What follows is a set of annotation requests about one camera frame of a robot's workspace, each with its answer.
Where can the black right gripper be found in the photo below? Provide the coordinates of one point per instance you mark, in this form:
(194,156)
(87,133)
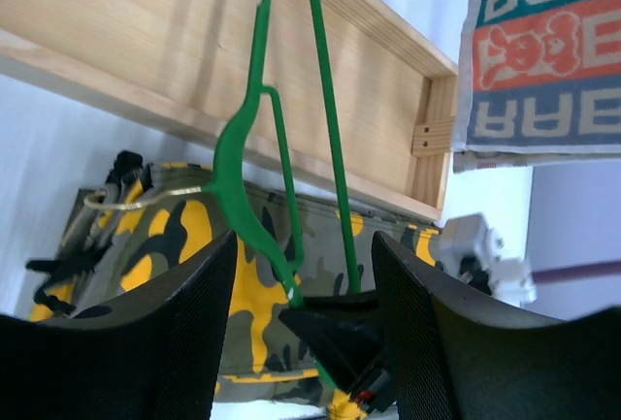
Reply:
(345,336)

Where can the green clothes hanger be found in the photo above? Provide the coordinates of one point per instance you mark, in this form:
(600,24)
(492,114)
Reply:
(227,183)

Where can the camouflage yellow green trousers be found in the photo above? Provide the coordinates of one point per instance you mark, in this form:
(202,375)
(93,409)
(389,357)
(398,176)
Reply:
(105,254)

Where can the wooden clothes rack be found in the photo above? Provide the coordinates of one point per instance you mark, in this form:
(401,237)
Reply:
(181,66)

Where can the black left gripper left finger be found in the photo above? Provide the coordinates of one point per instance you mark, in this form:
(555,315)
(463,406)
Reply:
(150,353)

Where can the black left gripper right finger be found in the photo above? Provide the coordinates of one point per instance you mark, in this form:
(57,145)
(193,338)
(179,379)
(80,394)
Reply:
(458,353)

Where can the colourful printed cloth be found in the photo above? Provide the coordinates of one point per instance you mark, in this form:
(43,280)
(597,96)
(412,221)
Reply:
(539,83)

